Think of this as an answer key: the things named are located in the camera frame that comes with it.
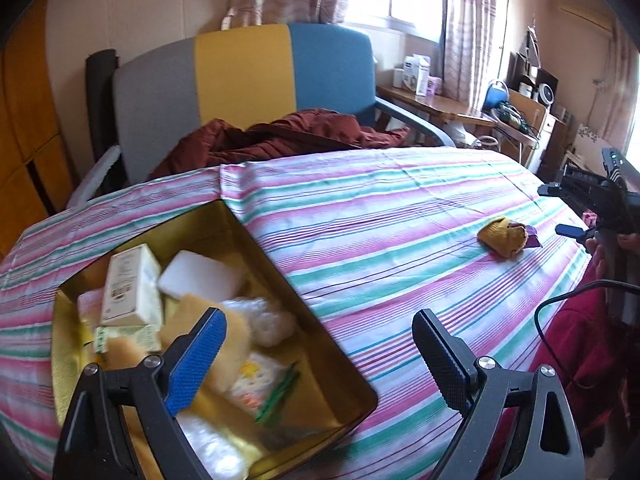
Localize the person's red garment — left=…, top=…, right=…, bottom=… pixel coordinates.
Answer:
left=530, top=260, right=640, bottom=461

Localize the black speaker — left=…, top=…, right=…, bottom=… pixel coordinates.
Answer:
left=534, top=69, right=559, bottom=108

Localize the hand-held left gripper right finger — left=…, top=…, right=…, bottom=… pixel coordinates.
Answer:
left=411, top=309, right=586, bottom=480

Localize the cream cardboard box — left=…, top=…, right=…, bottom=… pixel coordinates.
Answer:
left=100, top=243, right=163, bottom=328

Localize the tangled cables pile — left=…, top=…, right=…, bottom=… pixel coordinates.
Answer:
left=492, top=102, right=538, bottom=136

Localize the grey yellow blue chair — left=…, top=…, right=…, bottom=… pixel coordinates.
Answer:
left=65, top=22, right=456, bottom=208

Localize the pale pink packet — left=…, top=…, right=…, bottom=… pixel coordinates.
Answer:
left=76, top=290, right=108, bottom=331

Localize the yellow knitted sock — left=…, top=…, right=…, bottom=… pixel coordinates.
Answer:
left=476, top=216, right=528, bottom=259

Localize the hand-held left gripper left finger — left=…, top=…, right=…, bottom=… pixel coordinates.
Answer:
left=52, top=307, right=228, bottom=480

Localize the blue basket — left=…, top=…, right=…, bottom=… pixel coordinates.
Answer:
left=484, top=80, right=508, bottom=111

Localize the person's right hand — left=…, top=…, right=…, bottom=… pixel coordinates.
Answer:
left=585, top=232, right=640, bottom=281

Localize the wooden wardrobe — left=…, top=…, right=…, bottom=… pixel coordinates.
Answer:
left=0, top=0, right=76, bottom=256

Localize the white foam block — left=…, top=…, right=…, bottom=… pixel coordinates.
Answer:
left=157, top=250, right=246, bottom=303

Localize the striped tablecloth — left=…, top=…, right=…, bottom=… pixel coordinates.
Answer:
left=0, top=146, right=598, bottom=480

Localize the rust brown jacket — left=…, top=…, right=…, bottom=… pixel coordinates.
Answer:
left=150, top=108, right=411, bottom=181

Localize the light wooden cabinet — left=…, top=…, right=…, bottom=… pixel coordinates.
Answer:
left=505, top=87, right=568, bottom=171

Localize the rectangular metal tin box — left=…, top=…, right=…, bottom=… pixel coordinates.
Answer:
left=50, top=200, right=379, bottom=480

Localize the white plastic bag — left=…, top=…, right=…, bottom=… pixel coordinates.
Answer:
left=222, top=297, right=298, bottom=348

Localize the clear packet with green print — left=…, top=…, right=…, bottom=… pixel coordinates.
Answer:
left=227, top=352, right=301, bottom=426

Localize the green and white box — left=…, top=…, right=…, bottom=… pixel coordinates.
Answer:
left=94, top=324, right=163, bottom=356

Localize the wooden side desk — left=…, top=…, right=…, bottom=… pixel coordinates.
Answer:
left=377, top=84, right=498, bottom=128

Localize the black cable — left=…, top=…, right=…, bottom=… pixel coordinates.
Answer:
left=534, top=280, right=640, bottom=391

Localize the tall white carton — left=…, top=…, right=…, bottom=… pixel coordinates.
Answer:
left=414, top=55, right=432, bottom=97

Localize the clear plastic bag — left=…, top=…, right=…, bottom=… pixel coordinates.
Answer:
left=175, top=410, right=261, bottom=480

